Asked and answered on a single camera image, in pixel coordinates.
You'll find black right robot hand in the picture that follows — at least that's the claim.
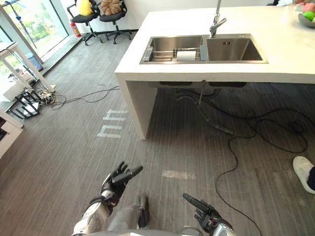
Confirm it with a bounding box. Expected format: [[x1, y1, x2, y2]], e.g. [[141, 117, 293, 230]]
[[182, 193, 229, 233]]

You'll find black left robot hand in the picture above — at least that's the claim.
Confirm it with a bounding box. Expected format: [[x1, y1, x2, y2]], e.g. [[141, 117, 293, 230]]
[[100, 161, 144, 216]]

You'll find metal sink drying rack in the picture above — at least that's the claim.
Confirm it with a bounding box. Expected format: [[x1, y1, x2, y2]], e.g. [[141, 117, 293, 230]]
[[143, 45, 207, 62]]

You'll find white ribbed cup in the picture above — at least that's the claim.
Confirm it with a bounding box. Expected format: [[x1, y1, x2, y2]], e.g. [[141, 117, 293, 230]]
[[176, 50, 197, 61]]

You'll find stainless steel double sink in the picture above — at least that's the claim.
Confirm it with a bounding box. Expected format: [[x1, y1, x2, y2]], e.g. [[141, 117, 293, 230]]
[[139, 33, 269, 65]]

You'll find chrome sink faucet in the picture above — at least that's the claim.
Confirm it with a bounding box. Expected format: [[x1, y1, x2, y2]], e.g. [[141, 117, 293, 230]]
[[209, 0, 227, 38]]

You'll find silver robot leg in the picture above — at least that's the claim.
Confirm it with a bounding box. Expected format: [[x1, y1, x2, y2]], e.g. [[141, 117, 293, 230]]
[[125, 195, 151, 229]]

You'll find grey floor tape strip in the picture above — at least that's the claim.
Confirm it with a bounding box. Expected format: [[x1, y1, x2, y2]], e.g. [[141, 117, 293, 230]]
[[162, 169, 197, 180]]

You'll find white floor tape marking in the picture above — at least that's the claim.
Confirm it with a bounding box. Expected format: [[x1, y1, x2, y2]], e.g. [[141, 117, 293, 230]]
[[96, 110, 130, 139]]

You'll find person's white shoe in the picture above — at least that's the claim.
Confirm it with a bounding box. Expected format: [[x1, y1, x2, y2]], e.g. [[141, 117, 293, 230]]
[[292, 156, 315, 194]]

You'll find white cabinet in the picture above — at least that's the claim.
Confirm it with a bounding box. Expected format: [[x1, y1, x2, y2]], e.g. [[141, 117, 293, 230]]
[[0, 108, 24, 159]]

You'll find blue bin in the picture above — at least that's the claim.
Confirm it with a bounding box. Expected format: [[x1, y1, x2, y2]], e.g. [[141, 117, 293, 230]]
[[26, 54, 44, 72]]

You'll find white kitchen island counter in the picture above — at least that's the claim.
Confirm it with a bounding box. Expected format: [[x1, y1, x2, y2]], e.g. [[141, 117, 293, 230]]
[[114, 4, 315, 141]]

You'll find red fire extinguisher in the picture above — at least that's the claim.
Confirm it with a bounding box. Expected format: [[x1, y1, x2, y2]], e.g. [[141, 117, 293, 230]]
[[70, 21, 82, 38]]

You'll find black office chair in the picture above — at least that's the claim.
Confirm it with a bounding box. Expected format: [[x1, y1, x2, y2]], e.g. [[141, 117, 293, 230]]
[[98, 0, 133, 45], [66, 0, 104, 47]]

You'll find brown plush toy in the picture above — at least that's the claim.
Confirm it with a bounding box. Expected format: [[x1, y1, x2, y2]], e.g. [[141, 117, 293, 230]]
[[100, 0, 122, 15]]

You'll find yellow cushion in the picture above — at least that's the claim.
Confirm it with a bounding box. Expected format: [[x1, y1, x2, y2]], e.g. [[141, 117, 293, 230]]
[[76, 0, 93, 16]]

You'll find grey fruit bowl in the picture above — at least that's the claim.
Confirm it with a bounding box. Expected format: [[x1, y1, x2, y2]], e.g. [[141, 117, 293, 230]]
[[297, 12, 315, 28]]

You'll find thin black floor cable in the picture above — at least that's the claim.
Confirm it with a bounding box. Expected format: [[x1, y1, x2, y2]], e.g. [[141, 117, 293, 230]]
[[50, 85, 121, 110]]

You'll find grey drain hose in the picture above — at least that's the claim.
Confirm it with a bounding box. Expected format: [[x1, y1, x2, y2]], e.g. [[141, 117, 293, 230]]
[[175, 88, 234, 135]]

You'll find black wire rack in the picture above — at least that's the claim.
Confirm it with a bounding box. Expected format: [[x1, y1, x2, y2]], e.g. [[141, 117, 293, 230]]
[[9, 90, 41, 119]]

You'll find white table frame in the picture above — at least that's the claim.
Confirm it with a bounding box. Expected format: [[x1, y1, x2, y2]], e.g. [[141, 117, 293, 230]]
[[0, 3, 56, 93]]

